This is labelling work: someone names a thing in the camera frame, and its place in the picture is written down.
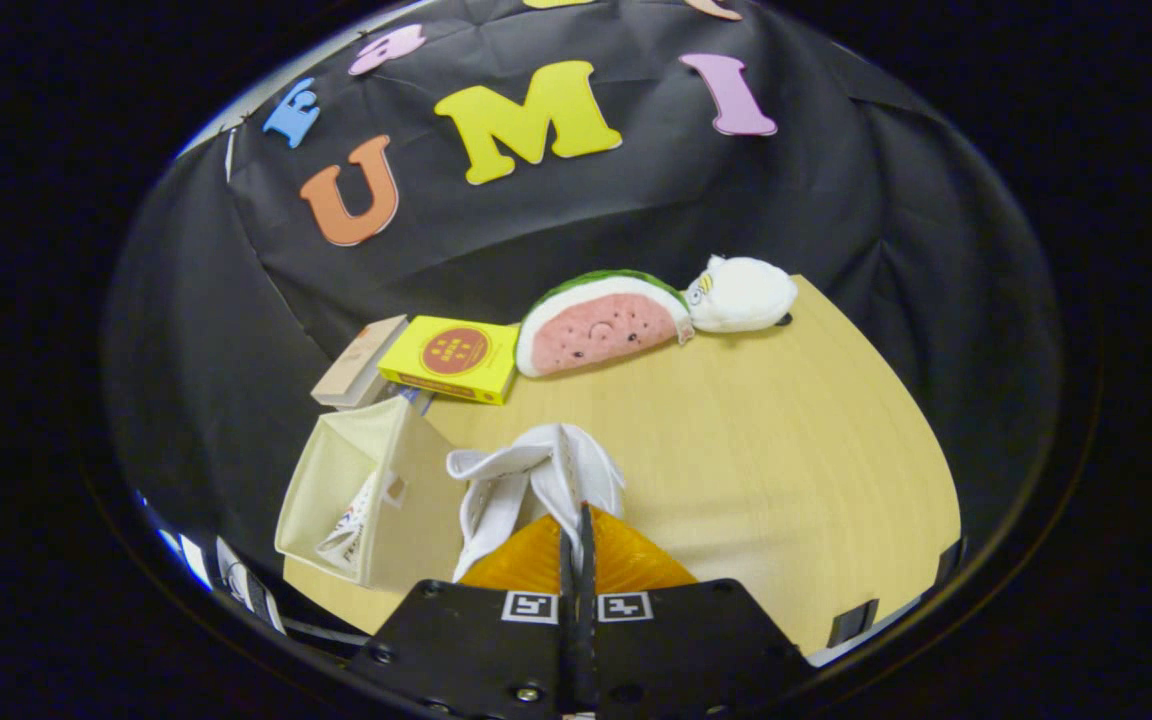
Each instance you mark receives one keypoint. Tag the beige book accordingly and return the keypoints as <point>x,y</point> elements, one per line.
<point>361,360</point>

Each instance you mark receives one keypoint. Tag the white plush toy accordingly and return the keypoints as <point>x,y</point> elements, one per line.
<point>746,295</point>

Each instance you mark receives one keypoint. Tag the white canvas shoe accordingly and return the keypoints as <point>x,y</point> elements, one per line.
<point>506,480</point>
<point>356,530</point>

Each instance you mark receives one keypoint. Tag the yellow book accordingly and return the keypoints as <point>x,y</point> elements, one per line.
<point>406,360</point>

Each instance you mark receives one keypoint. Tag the colourful printed sheet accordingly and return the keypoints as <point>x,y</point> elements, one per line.
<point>191,560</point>

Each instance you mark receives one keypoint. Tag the beige fabric storage box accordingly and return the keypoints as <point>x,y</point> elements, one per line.
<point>416,520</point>

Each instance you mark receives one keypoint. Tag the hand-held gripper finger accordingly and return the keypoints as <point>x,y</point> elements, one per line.
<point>566,565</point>
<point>587,565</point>

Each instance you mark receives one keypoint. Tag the black table clamp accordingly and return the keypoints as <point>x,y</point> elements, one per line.
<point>851,622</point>
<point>951,562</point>

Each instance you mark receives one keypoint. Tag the watermelon slice plush toy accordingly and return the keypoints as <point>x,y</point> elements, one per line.
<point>596,330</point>

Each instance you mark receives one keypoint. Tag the blue book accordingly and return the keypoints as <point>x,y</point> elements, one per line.
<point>418,400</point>

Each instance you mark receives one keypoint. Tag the person's black white sneaker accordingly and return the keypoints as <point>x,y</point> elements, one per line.
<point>251,590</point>

